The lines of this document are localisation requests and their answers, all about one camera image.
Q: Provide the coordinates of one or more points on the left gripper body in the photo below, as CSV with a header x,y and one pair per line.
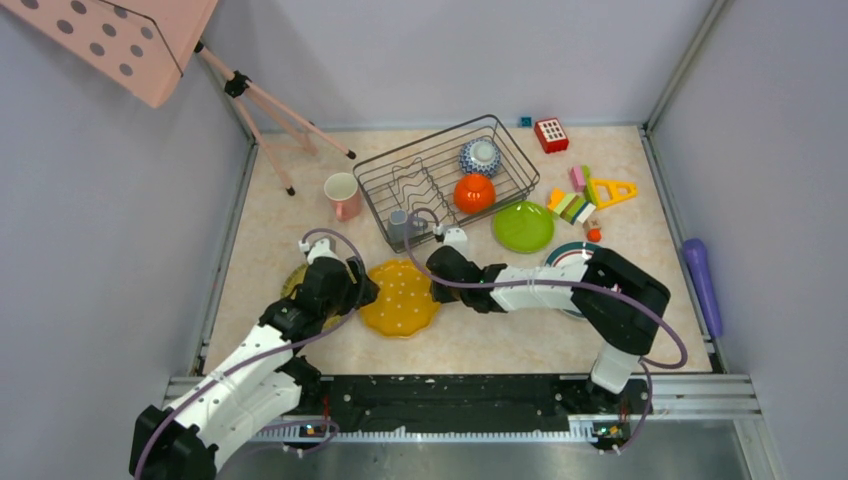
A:
x,y
349,290

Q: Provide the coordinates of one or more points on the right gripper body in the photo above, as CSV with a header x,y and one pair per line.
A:
x,y
446,294

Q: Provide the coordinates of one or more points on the round bamboo tray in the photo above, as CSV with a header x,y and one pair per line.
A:
x,y
289,286

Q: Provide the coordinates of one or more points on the yellow polka dot plate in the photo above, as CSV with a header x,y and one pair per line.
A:
x,y
404,305

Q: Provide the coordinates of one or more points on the grey mug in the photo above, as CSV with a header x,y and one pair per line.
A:
x,y
400,224

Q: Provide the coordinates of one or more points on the orange bowl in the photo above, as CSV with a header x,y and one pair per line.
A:
x,y
474,193

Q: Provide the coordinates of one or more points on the black wire dish rack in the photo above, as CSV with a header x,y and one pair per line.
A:
x,y
423,173

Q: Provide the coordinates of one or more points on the blue red patterned bowl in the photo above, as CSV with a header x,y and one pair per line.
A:
x,y
480,156

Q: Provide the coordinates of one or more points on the white plate green rim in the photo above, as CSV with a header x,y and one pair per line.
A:
x,y
572,257

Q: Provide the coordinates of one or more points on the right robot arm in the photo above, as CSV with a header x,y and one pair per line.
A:
x,y
623,303

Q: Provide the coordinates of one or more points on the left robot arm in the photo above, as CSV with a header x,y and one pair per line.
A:
x,y
194,436

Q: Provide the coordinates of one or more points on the pink mug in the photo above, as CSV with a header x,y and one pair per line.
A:
x,y
343,192

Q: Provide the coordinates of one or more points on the colourful toy block stack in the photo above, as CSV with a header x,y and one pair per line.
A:
x,y
571,207

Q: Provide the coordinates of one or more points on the orange ball toy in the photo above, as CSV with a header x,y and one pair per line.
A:
x,y
594,235

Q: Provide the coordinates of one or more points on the pink toy block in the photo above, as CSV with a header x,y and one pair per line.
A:
x,y
580,176

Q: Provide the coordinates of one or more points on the red toy block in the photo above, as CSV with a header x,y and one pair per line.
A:
x,y
551,135

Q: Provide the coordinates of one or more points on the yellow triangle toy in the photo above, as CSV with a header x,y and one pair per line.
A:
x,y
604,193

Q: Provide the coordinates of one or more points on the pink perforated stand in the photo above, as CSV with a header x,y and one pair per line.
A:
x,y
145,46

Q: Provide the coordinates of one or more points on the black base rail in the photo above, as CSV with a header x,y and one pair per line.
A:
x,y
524,403

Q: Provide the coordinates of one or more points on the purple handle tool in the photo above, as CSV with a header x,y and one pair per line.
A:
x,y
696,258

